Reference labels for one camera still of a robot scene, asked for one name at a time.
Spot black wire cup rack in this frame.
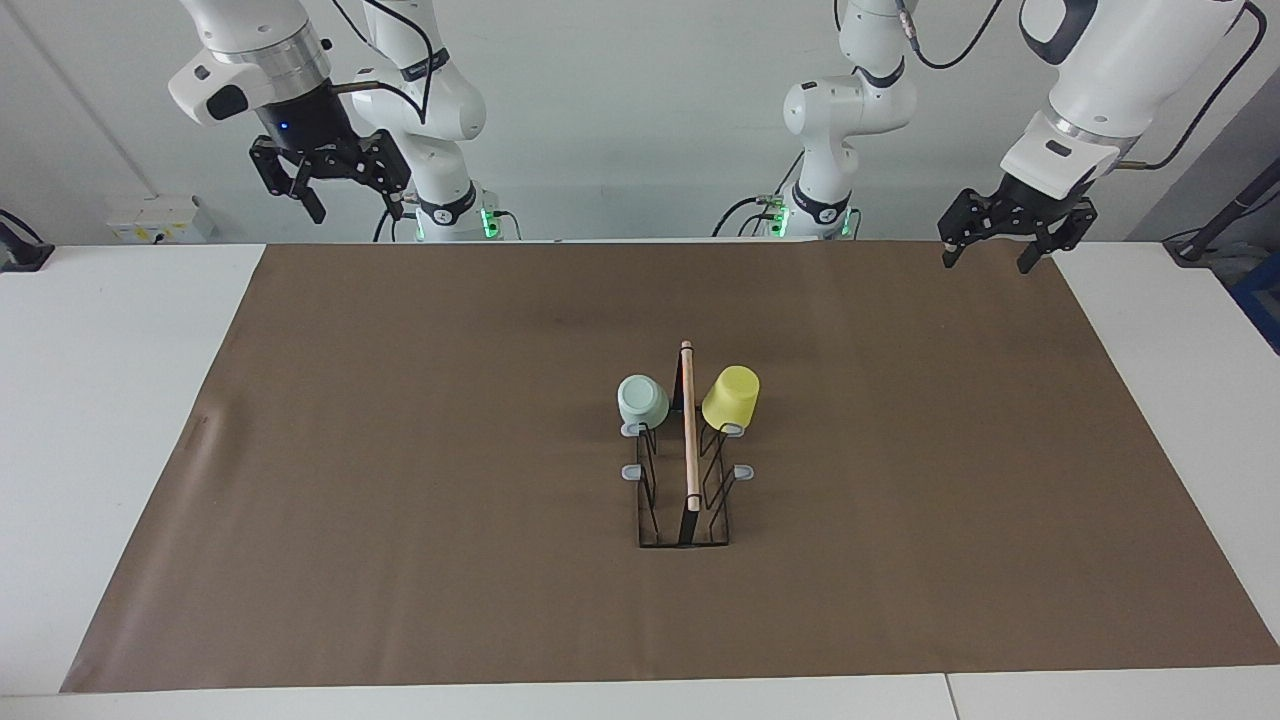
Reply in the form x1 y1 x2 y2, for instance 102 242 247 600
622 340 756 549

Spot brown paper table mat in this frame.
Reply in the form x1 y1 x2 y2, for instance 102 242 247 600
60 240 1280 693

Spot white wall socket box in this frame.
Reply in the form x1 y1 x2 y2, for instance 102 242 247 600
107 195 216 244

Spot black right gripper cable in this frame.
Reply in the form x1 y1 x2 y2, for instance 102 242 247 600
330 0 441 126

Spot black stand pole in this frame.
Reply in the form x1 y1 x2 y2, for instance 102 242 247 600
1163 160 1280 266

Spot black base cables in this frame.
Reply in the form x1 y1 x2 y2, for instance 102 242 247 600
712 150 801 238

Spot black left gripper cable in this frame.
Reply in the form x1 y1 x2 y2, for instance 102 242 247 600
895 0 1261 171

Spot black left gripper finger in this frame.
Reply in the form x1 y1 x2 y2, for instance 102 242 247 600
1017 198 1098 274
938 190 1006 266

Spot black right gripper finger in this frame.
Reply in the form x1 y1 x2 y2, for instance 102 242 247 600
330 130 413 216
250 148 328 225

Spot yellow plastic cup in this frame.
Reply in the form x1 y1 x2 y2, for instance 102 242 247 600
701 365 761 433

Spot pale green plastic cup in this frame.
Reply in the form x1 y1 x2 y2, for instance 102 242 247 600
617 374 670 429

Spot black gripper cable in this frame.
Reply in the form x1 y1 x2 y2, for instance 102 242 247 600
895 0 1261 171
330 0 441 126

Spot black clamp mount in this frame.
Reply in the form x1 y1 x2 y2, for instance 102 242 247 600
0 210 54 273

